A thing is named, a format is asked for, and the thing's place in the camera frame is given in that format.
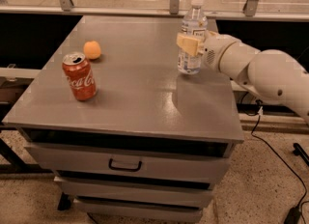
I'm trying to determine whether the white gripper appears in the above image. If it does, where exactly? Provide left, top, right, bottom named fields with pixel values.
left=177, top=30, right=241, bottom=71

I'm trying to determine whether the clear plastic water bottle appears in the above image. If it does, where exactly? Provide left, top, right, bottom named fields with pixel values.
left=177, top=0, right=208, bottom=75

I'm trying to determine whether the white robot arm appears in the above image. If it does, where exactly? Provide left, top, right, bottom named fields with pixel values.
left=177, top=31, right=309, bottom=123

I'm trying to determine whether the orange fruit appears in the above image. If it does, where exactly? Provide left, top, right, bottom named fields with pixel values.
left=83, top=41, right=101, bottom=60

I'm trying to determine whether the red Coca-Cola can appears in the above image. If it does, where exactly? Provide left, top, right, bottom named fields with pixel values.
left=62, top=52, right=97, bottom=101

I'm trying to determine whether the black stand foot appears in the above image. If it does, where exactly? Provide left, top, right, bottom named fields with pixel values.
left=293, top=143, right=309, bottom=166

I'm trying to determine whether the black power adapter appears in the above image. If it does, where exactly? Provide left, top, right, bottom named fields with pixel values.
left=284, top=207, right=301, bottom=224

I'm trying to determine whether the black power cable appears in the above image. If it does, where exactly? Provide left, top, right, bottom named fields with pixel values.
left=239, top=91, right=309, bottom=210

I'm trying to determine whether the black drawer handle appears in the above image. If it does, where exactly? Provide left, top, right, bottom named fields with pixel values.
left=108, top=158, right=142, bottom=172

